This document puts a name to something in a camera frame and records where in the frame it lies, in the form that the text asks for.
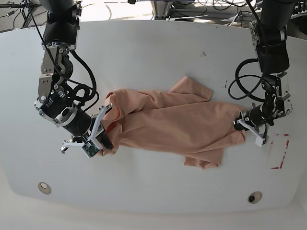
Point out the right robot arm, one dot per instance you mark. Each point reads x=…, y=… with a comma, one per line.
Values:
x=60, y=99

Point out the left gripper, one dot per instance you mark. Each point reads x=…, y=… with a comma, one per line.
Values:
x=257, y=119

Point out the grey metal centre post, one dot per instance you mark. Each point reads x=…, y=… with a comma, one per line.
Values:
x=161, y=8

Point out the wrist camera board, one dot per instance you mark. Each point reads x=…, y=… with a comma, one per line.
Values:
x=90, y=149
x=260, y=141

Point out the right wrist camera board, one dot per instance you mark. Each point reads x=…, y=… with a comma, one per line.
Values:
x=90, y=149

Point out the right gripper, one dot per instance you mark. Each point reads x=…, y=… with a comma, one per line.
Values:
x=84, y=128

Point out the black tripod stand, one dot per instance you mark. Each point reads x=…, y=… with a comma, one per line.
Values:
x=15, y=13

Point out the right round table grommet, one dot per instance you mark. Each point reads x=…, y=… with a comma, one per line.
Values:
x=255, y=197

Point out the peach pink T-shirt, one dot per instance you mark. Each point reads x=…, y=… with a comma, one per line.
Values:
x=184, y=121

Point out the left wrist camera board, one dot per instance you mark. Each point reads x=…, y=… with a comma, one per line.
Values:
x=260, y=141

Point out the left round table grommet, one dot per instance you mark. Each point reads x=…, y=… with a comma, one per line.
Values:
x=44, y=188

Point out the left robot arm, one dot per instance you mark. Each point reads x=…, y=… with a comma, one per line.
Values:
x=269, y=35

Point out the round table grommet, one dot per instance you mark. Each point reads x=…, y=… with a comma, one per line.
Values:
x=44, y=188
x=255, y=197

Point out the red tape rectangle marking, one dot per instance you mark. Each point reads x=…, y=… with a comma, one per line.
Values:
x=277, y=151

